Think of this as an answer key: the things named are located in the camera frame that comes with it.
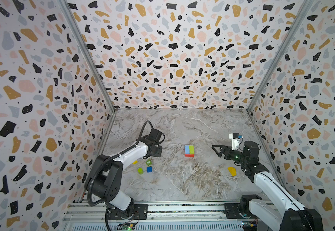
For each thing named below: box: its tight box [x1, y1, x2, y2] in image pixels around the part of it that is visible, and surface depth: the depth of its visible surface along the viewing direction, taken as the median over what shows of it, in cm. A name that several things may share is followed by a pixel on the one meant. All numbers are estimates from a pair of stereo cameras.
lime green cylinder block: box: [137, 167, 144, 175], surface depth 89 cm
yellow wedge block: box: [227, 166, 237, 177], surface depth 89 cm
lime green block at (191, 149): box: [189, 145, 195, 155], surface depth 96 cm
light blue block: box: [184, 144, 190, 155], surface depth 96 cm
